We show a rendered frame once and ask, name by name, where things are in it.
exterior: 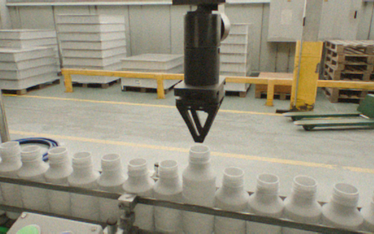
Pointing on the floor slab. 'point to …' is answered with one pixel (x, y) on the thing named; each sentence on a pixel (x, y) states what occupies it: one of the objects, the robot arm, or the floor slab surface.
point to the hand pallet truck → (373, 106)
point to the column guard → (306, 75)
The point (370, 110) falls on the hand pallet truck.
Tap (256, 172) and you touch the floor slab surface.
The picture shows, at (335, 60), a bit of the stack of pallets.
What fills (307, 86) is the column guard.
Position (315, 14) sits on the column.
